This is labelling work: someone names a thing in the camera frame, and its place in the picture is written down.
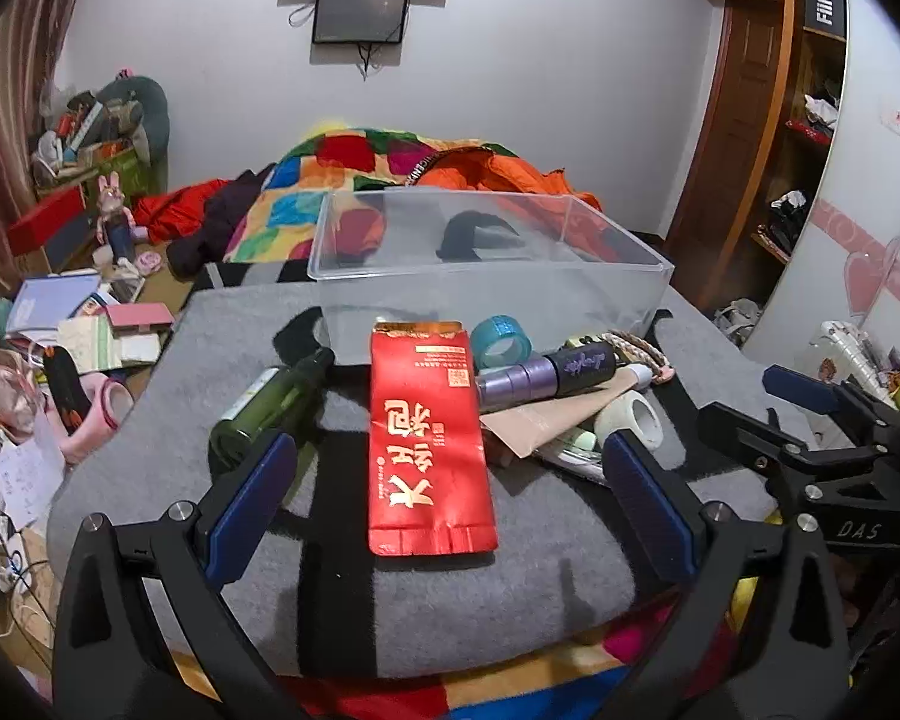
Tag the blue notebook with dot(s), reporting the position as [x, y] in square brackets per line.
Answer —
[52, 300]

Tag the pink mug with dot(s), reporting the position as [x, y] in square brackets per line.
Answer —
[97, 420]

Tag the white wardrobe door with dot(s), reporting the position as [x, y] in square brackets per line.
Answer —
[855, 202]

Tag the green booklet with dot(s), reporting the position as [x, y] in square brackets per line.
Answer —
[101, 345]

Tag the red tea packet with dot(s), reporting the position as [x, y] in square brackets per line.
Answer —
[427, 450]

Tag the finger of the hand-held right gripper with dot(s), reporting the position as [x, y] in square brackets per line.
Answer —
[746, 442]
[795, 384]

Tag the clear plastic storage box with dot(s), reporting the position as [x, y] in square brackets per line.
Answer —
[495, 300]

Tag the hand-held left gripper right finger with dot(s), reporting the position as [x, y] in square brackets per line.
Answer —
[645, 502]

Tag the colourful patchwork quilt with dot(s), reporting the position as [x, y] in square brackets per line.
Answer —
[300, 210]

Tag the black printed box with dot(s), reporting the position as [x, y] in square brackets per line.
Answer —
[823, 6]

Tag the red garment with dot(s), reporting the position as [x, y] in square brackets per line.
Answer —
[184, 210]

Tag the grey blanket with black pattern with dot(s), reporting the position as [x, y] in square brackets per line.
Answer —
[435, 615]

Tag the pink flat box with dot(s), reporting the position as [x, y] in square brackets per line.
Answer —
[139, 315]

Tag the white sneakers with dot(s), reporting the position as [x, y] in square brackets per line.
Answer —
[739, 319]

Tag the pink cloth bag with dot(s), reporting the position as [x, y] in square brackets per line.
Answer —
[11, 390]

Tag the teal tape roll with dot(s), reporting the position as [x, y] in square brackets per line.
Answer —
[482, 334]

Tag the purple bottle with black cap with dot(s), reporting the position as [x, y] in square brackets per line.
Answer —
[525, 382]

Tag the striped brown curtain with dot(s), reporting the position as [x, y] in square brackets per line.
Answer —
[15, 127]

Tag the small black wall monitor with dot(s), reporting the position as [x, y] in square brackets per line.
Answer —
[360, 13]

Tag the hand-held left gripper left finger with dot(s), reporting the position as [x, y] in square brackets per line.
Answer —
[247, 514]

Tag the green cardboard box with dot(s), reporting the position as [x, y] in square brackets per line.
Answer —
[116, 169]

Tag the red rectangular box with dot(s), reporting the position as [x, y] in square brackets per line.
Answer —
[45, 221]

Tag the dark purple garment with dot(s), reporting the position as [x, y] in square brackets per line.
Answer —
[221, 229]

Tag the grey plush pillow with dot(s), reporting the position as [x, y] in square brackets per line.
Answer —
[150, 116]

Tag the pink rabbit doll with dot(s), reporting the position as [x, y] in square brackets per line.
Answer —
[114, 221]

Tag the white tube with green cap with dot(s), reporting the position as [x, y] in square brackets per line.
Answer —
[570, 459]

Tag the dark green glass bottle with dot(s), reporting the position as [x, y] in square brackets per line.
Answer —
[270, 409]

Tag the orange puffer jacket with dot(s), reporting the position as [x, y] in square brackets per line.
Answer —
[510, 172]

